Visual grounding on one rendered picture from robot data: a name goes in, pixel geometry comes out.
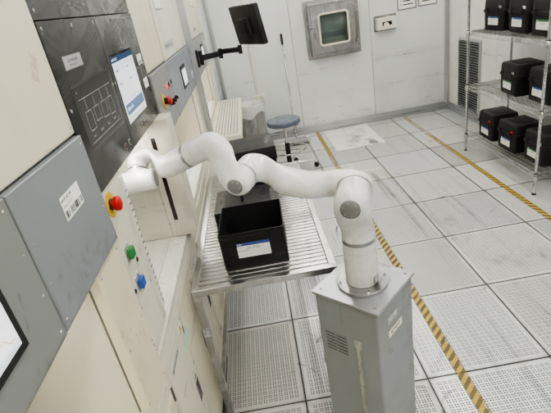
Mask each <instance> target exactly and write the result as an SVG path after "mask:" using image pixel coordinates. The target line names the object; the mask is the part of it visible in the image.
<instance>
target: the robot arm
mask: <svg viewBox="0 0 551 413"><path fill-rule="evenodd" d="M204 161H210V162H211V163H212V166H213V168H214V170H215V172H216V175H217V178H218V179H219V181H220V183H221V185H222V186H223V188H224V189H225V190H226V191H228V192H229V193H232V194H234V195H236V196H242V195H244V194H246V193H248V192H249V191H250V190H251V189H252V187H253V186H254V184H255V183H257V182H262V183H265V184H267V185H269V186H270V187H272V188H273V189H274V190H275V191H276V192H277V193H279V194H282V195H285V196H290V197H298V198H306V199H313V198H320V197H334V198H335V199H334V213H335V219H336V221H337V223H338V225H339V227H340V232H341V238H342V246H343V253H344V267H345V270H344V271H342V272H341V273H340V274H339V276H338V278H337V284H338V287H339V289H340V290H341V291H342V292H343V293H346V294H348V295H349V296H353V297H371V296H374V295H376V294H378V293H381V292H383V291H384V290H385V289H386V288H387V286H388V284H389V277H388V275H387V274H386V273H385V272H384V271H383V270H382V269H381V268H379V267H378V262H377V251H376V231H375V225H374V223H373V220H372V217H371V199H372V194H373V188H374V186H373V182H372V179H371V177H370V176H369V175H368V174H367V173H365V172H364V171H361V170H353V169H342V170H323V171H311V170H300V169H296V168H291V167H288V166H283V165H281V164H279V163H277V162H275V161H273V160H272V159H271V158H270V157H267V156H265V155H262V154H258V153H249V154H246V155H244V156H243V157H241V158H240V159H239V160H238V161H236V159H235V154H234V150H233V148H232V146H231V145H230V143H229V142H228V141H227V140H226V139H225V138H224V137H222V136H221V135H219V134H217V133H214V132H206V133H203V134H200V135H199V136H197V137H195V138H193V139H191V140H189V141H188V142H186V143H184V144H182V145H180V146H179V147H177V148H175V149H173V150H171V151H169V152H168V153H166V154H163V153H161V152H159V151H157V150H154V149H151V148H145V149H142V150H140V151H138V152H136V153H134V154H133V155H131V156H130V157H129V158H128V161H127V170H128V171H127V172H126V173H124V174H120V175H122V178H123V180H124V183H125V186H126V189H127V192H128V194H132V193H141V192H145V191H149V190H154V189H158V186H159V180H158V176H157V172H158V174H159V175H160V176H161V177H162V178H166V179H168V178H171V177H174V176H176V175H178V174H180V173H182V172H184V171H186V170H188V169H190V168H192V167H194V166H196V165H198V164H200V163H202V162H204ZM151 162H153V163H154V165H155V167H156V169H157V172H156V171H155V170H154V169H153V168H150V169H148V164H149V163H151Z"/></svg>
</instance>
